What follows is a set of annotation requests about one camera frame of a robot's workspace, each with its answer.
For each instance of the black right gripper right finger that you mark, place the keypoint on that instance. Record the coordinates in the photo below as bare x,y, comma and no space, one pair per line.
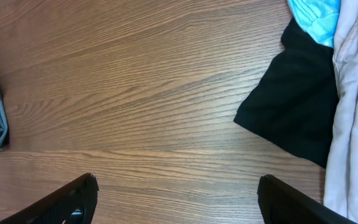
280,203

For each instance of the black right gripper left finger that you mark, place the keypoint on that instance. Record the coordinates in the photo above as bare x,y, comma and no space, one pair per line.
74,203

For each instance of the beige shorts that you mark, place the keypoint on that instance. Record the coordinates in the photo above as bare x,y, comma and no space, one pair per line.
341,181

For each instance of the black garment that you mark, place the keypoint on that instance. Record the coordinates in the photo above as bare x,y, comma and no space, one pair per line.
293,105

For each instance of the light blue garment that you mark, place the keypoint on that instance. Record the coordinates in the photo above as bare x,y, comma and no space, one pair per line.
317,17

